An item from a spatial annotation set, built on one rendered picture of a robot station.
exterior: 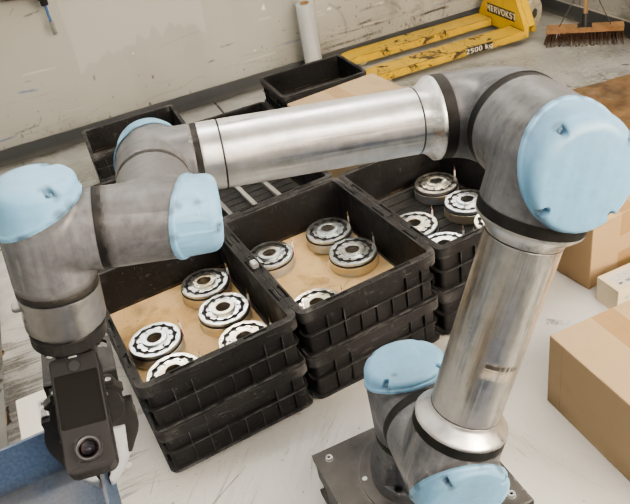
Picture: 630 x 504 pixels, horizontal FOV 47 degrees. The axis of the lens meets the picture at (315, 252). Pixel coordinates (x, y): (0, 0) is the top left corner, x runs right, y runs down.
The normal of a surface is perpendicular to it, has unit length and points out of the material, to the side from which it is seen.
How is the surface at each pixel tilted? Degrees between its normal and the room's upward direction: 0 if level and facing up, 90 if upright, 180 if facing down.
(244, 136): 44
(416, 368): 10
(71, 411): 30
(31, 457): 90
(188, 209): 54
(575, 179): 81
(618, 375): 0
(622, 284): 0
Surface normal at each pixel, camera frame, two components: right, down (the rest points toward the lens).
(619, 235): 0.50, 0.43
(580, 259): -0.85, 0.40
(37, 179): -0.02, -0.85
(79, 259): 0.24, 0.66
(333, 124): 0.14, -0.15
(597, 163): 0.26, 0.37
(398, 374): -0.22, -0.88
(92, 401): 0.12, -0.49
